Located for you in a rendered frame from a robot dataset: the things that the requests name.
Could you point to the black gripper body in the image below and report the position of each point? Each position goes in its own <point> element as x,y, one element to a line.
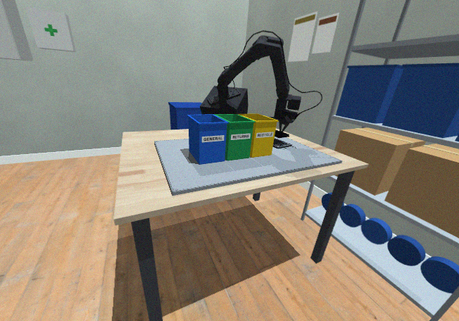
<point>280,121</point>

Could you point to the yellow bin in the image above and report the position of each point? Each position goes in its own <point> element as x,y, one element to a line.
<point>263,134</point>

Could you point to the green bin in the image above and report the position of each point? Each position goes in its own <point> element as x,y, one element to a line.
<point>239,136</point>

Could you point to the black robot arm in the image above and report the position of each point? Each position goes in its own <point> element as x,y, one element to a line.
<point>262,47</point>

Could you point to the blue open-top bin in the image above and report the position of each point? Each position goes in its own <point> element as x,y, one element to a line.
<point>207,138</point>

